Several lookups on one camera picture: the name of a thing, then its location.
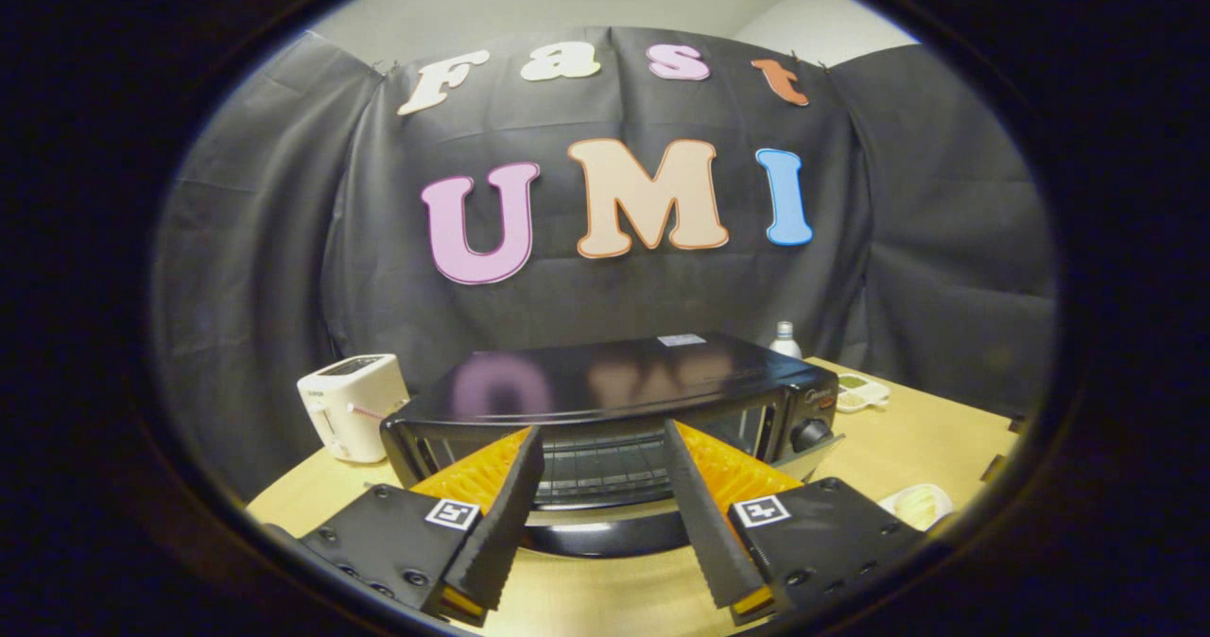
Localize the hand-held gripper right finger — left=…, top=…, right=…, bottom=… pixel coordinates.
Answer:
left=662, top=418, right=927, bottom=627

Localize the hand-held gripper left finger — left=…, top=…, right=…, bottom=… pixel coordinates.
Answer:
left=298, top=424, right=546, bottom=629

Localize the black toaster oven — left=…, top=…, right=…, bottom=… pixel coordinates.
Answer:
left=380, top=333, right=844, bottom=560

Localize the white pop-up toaster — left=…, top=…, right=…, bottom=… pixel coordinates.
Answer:
left=297, top=353, right=411, bottom=463

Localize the white square plate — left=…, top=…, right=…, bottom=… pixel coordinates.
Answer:
left=877, top=484, right=954, bottom=532

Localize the white divided snack tray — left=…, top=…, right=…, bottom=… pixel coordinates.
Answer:
left=836, top=373, right=890, bottom=414

